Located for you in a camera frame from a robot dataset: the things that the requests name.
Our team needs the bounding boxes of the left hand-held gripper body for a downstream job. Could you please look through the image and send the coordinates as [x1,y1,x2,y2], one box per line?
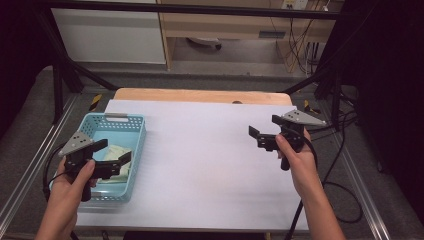
[58,130,122,203]

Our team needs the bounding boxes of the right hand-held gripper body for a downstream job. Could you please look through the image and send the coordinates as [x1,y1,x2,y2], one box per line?
[256,109,328,172]

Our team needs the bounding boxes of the light green shorts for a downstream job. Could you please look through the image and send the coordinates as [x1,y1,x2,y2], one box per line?
[98,143,132,184]

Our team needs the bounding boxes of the light blue plastic basket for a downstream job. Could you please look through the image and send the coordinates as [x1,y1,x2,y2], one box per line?
[49,112,148,203]

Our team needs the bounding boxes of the person's left hand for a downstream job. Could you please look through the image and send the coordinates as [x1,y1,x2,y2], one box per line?
[49,159,98,214]

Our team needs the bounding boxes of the person's right hand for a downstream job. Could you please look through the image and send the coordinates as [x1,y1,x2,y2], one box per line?
[275,128,326,201]

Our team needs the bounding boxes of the yellow black floor tape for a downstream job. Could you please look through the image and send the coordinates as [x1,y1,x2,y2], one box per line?
[303,99,321,114]
[89,94,103,112]

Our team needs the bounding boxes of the black metal stand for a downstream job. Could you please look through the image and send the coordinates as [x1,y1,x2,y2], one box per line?
[283,49,344,131]
[33,13,119,124]

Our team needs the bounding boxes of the white table cover sheet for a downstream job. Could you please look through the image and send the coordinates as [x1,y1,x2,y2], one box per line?
[75,99,309,232]

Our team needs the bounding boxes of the wooden table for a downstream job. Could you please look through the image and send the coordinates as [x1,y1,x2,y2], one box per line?
[113,87,294,107]

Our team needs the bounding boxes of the black curtain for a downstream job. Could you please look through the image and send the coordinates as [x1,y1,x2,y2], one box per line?
[343,0,424,214]
[0,0,54,134]

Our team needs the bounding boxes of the chair caster base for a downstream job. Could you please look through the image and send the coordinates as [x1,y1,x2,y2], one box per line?
[185,37,223,51]

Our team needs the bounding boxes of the white cabinet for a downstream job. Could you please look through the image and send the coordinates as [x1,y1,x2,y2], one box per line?
[51,8,167,65]

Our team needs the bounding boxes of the wooden desk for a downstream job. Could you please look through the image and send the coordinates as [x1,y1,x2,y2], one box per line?
[156,0,344,71]

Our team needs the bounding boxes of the white power socket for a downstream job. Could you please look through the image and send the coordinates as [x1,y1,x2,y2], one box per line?
[281,0,309,10]

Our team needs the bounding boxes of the aluminium floor rail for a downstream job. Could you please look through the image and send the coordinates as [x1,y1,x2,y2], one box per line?
[0,94,79,228]
[336,143,391,240]

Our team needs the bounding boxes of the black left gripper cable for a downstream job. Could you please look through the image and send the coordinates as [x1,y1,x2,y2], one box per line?
[42,142,73,201]

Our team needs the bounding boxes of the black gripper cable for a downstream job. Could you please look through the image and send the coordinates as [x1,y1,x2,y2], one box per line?
[284,128,319,240]
[42,142,73,201]

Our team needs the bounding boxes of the bundle of hanging cables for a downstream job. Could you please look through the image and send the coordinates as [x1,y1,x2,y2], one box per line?
[269,16,321,74]

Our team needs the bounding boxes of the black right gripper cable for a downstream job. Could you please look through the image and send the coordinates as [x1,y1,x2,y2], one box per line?
[284,128,319,240]

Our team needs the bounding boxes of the black floor cable loop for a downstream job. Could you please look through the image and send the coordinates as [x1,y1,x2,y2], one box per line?
[321,109,364,224]

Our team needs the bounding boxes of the black metal frame bar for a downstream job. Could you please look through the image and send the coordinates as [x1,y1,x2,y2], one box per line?
[33,0,344,20]

